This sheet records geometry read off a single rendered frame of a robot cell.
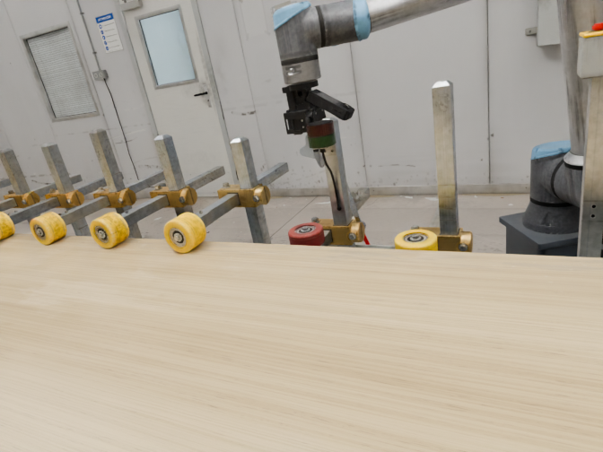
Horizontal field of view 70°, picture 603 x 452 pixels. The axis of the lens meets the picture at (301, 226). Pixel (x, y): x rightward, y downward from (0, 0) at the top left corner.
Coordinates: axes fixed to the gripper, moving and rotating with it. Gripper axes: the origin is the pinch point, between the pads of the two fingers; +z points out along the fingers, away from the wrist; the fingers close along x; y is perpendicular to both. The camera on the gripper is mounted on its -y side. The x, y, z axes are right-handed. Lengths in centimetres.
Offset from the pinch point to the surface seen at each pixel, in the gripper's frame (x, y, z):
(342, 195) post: 9.6, -7.8, 5.5
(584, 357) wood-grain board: 52, -52, 11
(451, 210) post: 9.6, -32.1, 9.5
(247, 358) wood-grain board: 61, -12, 10
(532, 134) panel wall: -251, -50, 56
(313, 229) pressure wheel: 19.5, -3.9, 9.9
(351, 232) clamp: 10.2, -8.9, 15.0
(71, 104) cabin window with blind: -258, 432, -19
